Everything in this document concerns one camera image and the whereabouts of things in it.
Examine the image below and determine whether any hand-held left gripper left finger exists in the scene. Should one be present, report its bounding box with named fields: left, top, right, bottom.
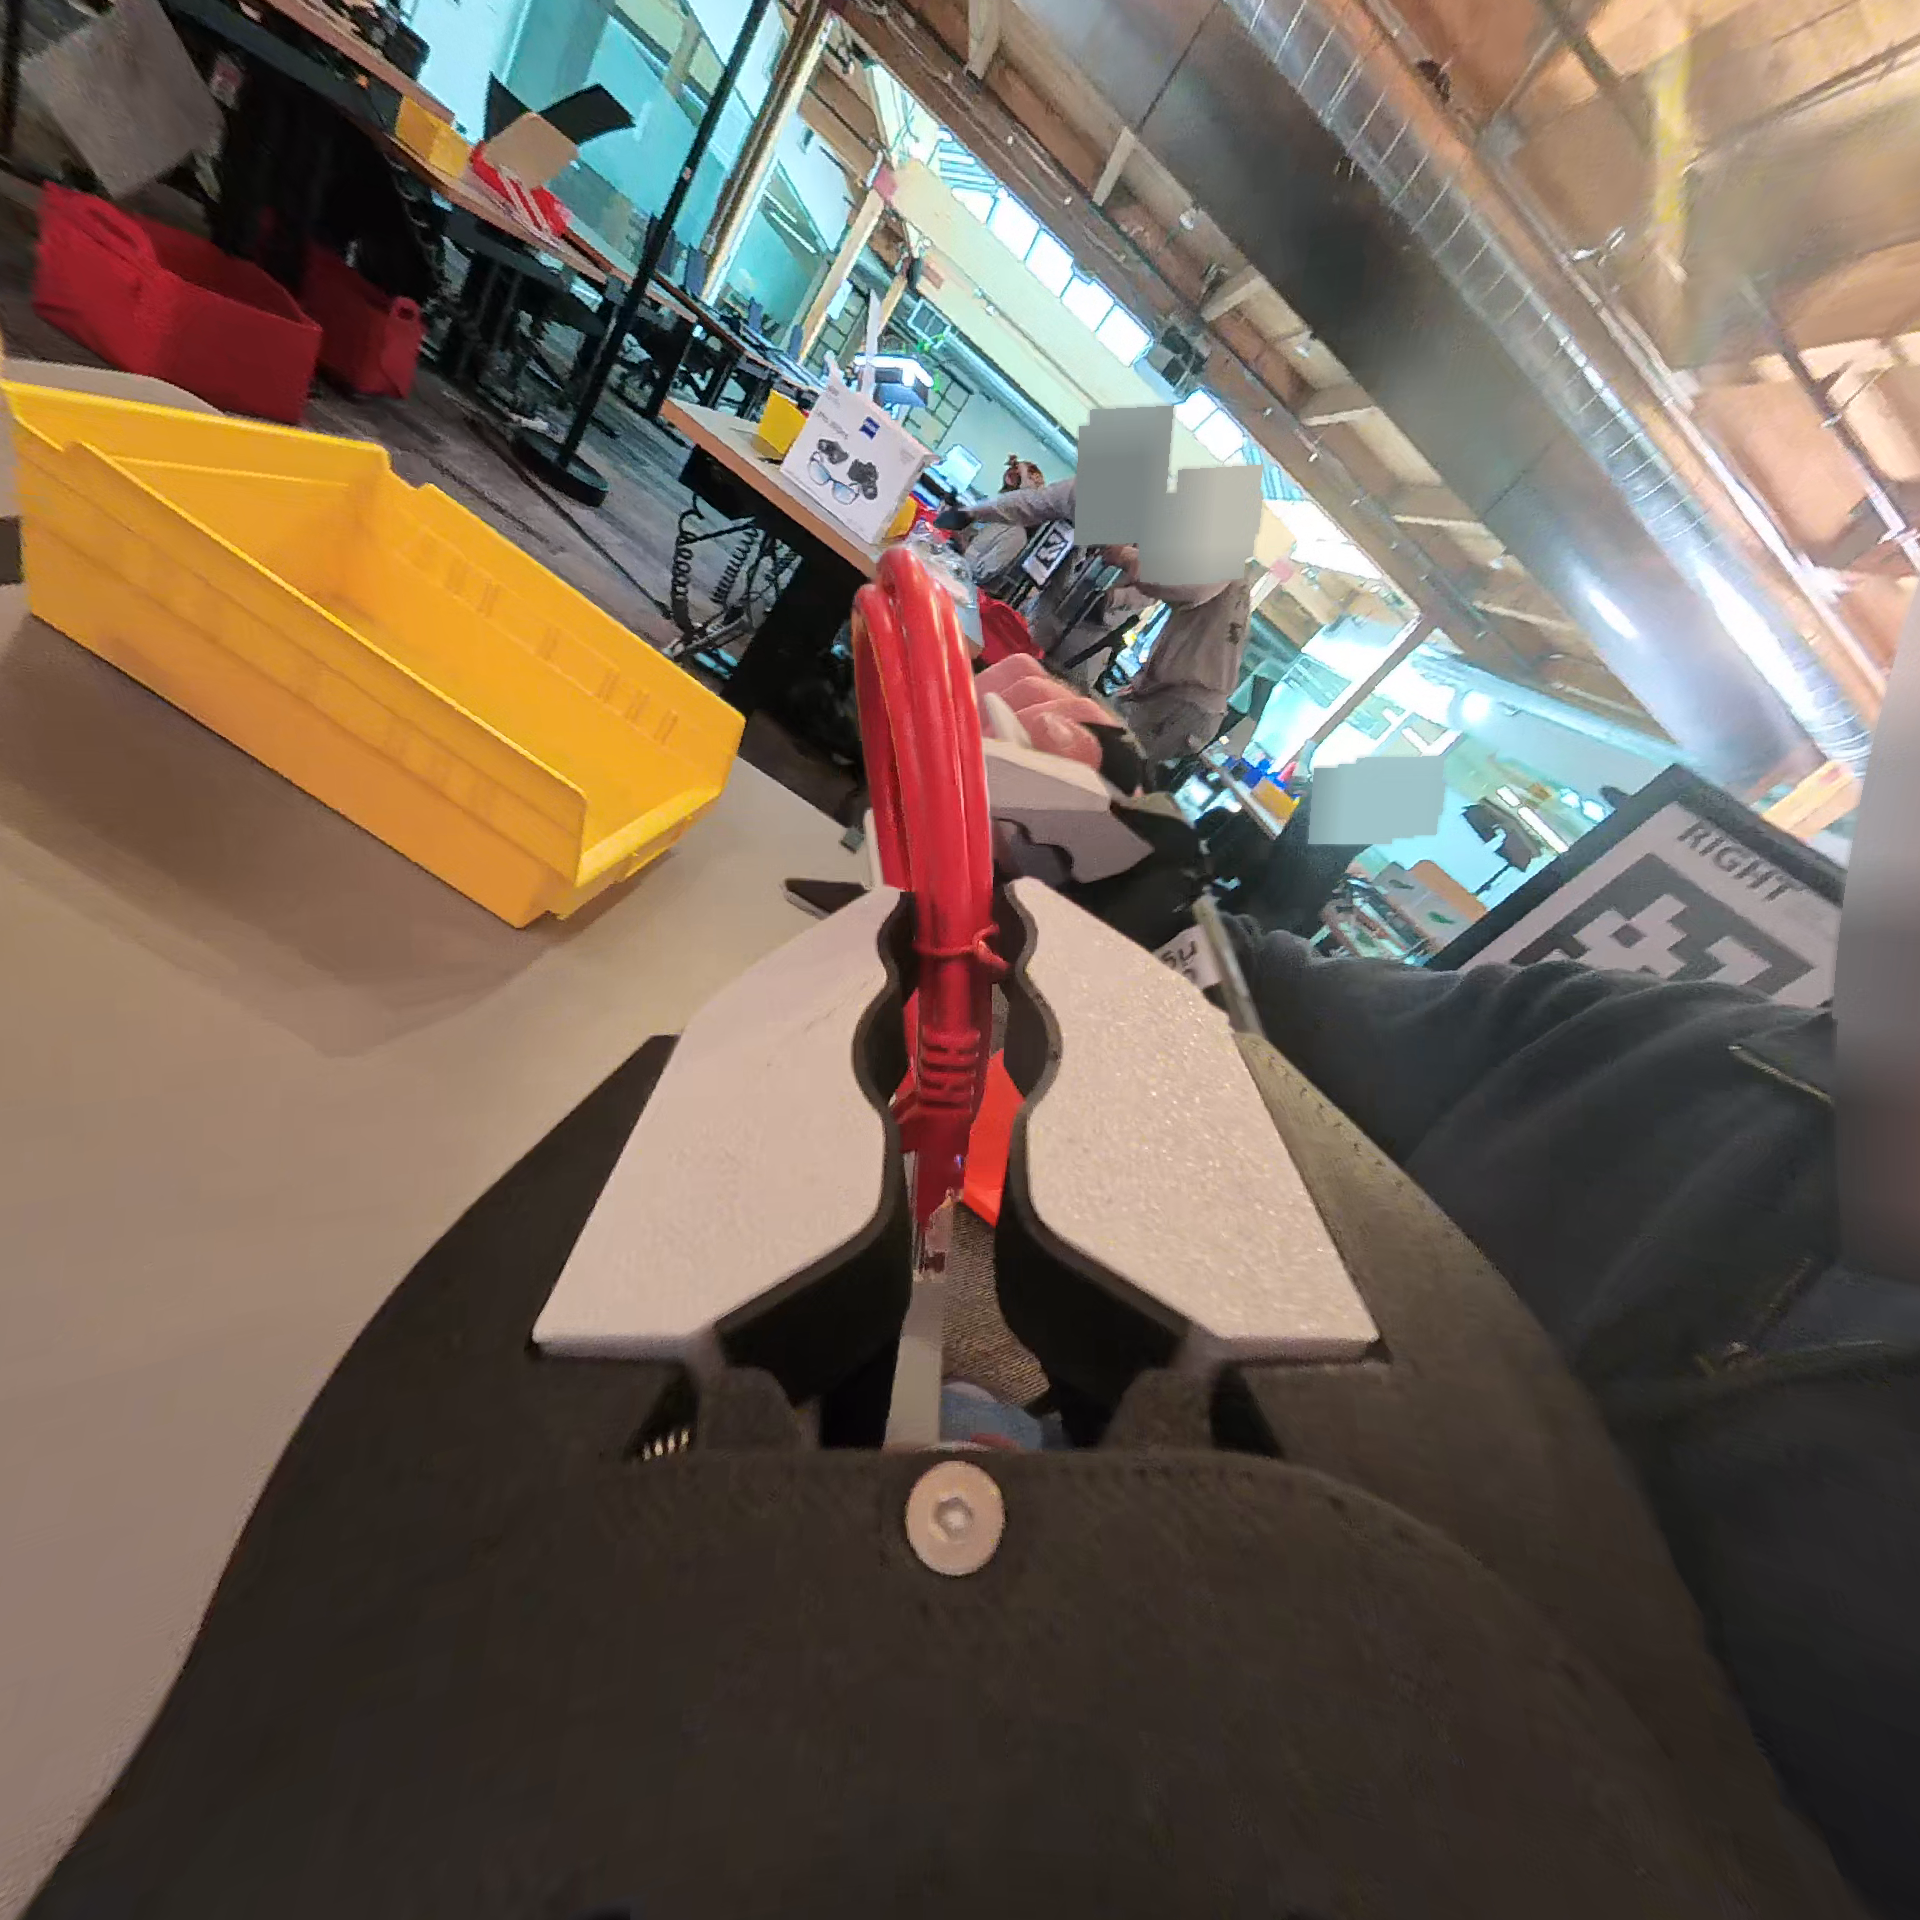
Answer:
left=533, top=885, right=918, bottom=1361

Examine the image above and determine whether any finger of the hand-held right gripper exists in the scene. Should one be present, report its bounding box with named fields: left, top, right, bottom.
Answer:
left=982, top=744, right=1123, bottom=826
left=998, top=807, right=1162, bottom=887

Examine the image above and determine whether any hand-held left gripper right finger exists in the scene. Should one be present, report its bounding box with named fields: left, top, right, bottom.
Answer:
left=997, top=879, right=1380, bottom=1361

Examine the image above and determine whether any red ethernet cable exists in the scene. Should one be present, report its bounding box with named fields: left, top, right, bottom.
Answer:
left=852, top=545, right=1011, bottom=1277

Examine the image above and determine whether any yellow plastic bin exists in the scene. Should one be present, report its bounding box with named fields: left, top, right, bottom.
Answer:
left=0, top=378, right=749, bottom=930

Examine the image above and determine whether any orange high-visibility vest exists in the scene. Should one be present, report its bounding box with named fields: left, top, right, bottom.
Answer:
left=960, top=1111, right=1027, bottom=1226

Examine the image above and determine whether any white printed box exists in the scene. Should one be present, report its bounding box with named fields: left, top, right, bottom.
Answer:
left=778, top=375, right=942, bottom=546

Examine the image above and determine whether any wooden desk with black legs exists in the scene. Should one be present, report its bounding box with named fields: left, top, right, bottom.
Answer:
left=661, top=396, right=939, bottom=724

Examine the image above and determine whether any square marker tag board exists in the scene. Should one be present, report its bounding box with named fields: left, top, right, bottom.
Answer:
left=1431, top=763, right=1848, bottom=1010

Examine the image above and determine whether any black floor stand pole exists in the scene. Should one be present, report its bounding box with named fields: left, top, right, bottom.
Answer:
left=517, top=0, right=844, bottom=506

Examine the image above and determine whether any person's dark jacket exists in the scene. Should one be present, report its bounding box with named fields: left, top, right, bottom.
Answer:
left=1590, top=1260, right=1920, bottom=1912

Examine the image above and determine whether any red and white box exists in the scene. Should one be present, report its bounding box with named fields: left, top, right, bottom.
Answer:
left=471, top=143, right=574, bottom=243

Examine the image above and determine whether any long wooden desk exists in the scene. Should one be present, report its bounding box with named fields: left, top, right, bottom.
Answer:
left=180, top=0, right=797, bottom=437

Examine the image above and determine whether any open cardboard box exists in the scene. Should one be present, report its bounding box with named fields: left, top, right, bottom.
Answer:
left=486, top=80, right=640, bottom=185

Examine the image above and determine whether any small red fabric bin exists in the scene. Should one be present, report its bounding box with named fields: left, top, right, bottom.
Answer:
left=300, top=247, right=427, bottom=400

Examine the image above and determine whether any large red fabric bin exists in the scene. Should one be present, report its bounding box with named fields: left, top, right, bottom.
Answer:
left=32, top=181, right=327, bottom=427

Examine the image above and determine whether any grey hanging sheet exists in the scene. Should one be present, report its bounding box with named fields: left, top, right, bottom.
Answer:
left=20, top=0, right=228, bottom=200

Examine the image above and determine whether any coiled black cable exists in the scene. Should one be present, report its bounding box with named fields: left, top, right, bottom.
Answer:
left=664, top=508, right=754, bottom=650

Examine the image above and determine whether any large silver air duct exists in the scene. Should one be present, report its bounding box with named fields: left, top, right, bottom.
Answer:
left=1140, top=0, right=1920, bottom=784

